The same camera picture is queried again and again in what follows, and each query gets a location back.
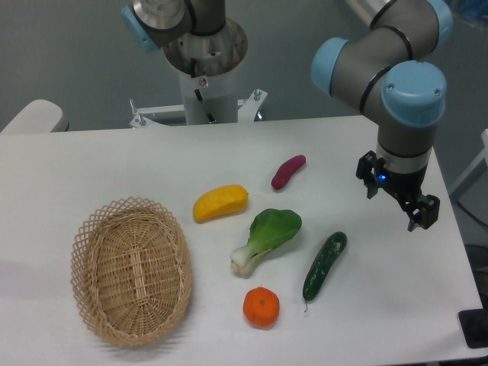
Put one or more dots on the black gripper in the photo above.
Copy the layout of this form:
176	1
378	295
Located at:
401	177

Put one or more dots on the green cucumber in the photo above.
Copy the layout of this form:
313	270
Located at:
325	258

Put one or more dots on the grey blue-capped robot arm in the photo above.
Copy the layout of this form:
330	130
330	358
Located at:
382	76

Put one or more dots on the purple sweet potato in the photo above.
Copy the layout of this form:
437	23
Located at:
286	171

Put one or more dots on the green bok choy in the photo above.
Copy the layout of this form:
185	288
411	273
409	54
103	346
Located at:
270	229

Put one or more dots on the black device at table edge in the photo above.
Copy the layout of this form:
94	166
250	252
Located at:
474	327

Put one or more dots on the yellow mango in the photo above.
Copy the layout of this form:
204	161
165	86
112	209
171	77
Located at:
220	202

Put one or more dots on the orange tangerine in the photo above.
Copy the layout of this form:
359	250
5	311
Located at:
261	307

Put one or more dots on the woven wicker basket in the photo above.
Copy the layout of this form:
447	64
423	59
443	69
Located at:
131	272

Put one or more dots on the white chair armrest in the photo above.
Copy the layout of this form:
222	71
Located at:
40	116

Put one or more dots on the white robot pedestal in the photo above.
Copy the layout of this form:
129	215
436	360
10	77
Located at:
207	68

